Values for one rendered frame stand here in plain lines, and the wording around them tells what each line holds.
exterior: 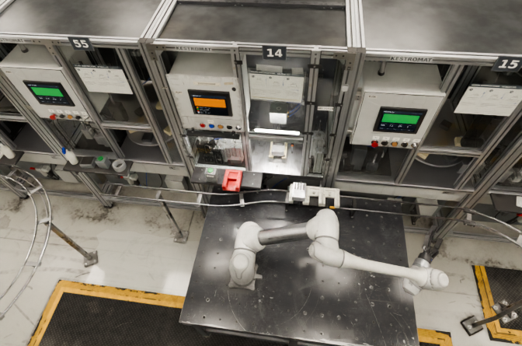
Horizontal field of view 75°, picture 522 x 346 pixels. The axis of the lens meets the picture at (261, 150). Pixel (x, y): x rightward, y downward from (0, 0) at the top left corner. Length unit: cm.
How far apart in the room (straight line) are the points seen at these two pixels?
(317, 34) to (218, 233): 158
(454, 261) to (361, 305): 135
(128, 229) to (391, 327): 247
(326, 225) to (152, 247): 197
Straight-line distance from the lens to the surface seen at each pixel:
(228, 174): 256
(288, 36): 190
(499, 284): 369
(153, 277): 339
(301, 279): 249
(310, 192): 256
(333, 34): 192
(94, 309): 349
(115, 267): 356
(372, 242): 267
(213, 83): 198
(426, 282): 209
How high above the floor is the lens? 306
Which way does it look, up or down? 52 degrees down
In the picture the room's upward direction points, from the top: 4 degrees counter-clockwise
